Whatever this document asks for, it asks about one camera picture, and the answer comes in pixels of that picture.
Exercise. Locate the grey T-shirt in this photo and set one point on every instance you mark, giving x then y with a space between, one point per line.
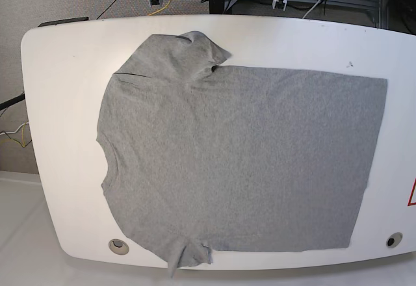
203 156

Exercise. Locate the black bar behind table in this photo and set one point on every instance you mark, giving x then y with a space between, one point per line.
63 21

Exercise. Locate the black rod at left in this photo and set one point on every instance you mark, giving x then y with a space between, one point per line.
13 101

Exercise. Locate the red warning triangle sticker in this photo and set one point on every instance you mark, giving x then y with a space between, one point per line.
412 200

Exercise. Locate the black table leg post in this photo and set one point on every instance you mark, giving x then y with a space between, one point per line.
217 7

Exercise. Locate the left table cable grommet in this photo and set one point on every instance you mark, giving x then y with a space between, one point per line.
118 247

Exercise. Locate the table cable grommet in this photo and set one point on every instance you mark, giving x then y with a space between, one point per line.
118 247
394 240

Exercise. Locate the right table cable grommet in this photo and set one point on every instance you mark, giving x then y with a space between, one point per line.
394 240

